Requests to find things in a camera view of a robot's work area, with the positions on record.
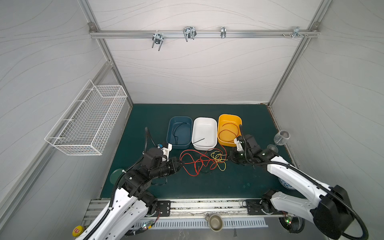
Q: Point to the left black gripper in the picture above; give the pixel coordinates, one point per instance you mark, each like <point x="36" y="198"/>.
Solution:
<point x="173" y="168"/>

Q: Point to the white plastic bin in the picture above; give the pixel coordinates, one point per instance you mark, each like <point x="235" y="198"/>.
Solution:
<point x="204" y="135"/>

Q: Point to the right metal clamp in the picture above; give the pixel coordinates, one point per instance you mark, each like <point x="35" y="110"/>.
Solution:
<point x="296" y="34"/>

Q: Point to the blue plastic bin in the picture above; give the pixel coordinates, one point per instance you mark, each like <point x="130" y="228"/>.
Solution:
<point x="180" y="132"/>

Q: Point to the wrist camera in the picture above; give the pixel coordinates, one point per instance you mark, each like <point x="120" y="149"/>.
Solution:
<point x="166" y="148"/>
<point x="238" y="143"/>

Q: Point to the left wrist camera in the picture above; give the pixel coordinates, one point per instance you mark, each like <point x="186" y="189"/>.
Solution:
<point x="166" y="148"/>

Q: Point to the small metal bracket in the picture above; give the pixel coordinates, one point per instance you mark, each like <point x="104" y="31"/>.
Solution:
<point x="223" y="32"/>

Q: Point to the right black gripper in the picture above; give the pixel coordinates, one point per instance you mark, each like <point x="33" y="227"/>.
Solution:
<point x="238" y="155"/>

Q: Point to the sauce bottle yellow cap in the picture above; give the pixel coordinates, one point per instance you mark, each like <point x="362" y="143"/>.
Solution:
<point x="78" y="230"/>

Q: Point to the metal clamp hook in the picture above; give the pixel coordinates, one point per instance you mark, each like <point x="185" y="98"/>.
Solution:
<point x="157" y="39"/>

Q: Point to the metal U-bolt hook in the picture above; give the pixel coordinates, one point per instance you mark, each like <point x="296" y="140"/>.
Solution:
<point x="189" y="33"/>

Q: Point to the white wire basket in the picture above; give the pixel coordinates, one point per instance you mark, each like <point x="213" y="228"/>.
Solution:
<point x="86" y="125"/>

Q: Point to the blue white patterned plate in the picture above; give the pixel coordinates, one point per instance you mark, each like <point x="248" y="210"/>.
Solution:
<point x="286" y="185"/>

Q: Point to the olive round cup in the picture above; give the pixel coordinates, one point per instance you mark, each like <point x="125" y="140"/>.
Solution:
<point x="215" y="222"/>

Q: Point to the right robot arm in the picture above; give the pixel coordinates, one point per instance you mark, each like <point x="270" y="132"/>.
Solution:
<point x="328" y="208"/>

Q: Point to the clear wine glass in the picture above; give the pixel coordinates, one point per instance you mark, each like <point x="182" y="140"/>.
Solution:
<point x="280" y="139"/>

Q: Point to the green round lid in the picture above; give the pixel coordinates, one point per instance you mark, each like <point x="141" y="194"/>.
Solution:
<point x="114" y="176"/>

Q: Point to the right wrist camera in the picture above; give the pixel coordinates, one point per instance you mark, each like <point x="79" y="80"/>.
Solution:
<point x="238" y="143"/>

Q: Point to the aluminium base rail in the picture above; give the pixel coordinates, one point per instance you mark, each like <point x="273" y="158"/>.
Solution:
<point x="236" y="213"/>

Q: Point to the yellow plastic bin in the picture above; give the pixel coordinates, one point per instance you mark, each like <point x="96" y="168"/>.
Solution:
<point x="228" y="129"/>

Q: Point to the aluminium crossbar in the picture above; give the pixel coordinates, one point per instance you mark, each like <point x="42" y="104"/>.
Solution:
<point x="201" y="34"/>

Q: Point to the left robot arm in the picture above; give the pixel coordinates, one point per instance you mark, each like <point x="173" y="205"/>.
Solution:
<point x="130" y="199"/>

